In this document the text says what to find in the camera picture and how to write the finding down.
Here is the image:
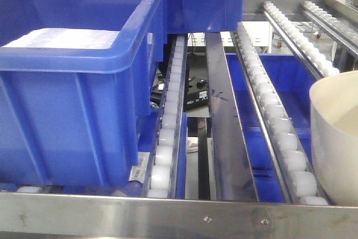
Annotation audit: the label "white plastic bin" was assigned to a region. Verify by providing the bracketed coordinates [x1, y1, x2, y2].
[309, 71, 357, 206]

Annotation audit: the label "blue crate lower layer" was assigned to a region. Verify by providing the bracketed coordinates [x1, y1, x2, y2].
[227, 53, 314, 203]

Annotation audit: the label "steel front shelf bar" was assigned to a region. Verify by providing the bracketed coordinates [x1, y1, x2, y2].
[1, 193, 357, 238]

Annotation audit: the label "black device below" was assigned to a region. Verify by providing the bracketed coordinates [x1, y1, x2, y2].
[150, 53, 209, 111]

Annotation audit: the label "white roller track left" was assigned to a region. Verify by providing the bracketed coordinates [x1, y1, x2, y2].
[142, 34, 187, 199]

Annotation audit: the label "white roller track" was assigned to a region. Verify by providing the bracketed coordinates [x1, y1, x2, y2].
[300, 1, 357, 59]
[142, 34, 187, 199]
[231, 23, 328, 206]
[263, 1, 340, 79]

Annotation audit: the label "blue crate rear top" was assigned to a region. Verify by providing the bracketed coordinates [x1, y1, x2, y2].
[167, 0, 243, 34]

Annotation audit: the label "large blue crate front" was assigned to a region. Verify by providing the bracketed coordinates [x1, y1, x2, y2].
[1, 0, 167, 187]

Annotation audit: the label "white roller track middle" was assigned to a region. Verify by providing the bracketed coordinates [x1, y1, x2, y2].
[231, 23, 328, 206]

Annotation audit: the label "white contents in crate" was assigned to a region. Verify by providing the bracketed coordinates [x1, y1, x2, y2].
[4, 28, 120, 49]

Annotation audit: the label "white roller track far right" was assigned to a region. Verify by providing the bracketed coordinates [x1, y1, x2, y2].
[300, 1, 357, 59]

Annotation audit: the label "steel divider rail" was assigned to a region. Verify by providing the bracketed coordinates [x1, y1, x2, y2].
[205, 32, 258, 202]

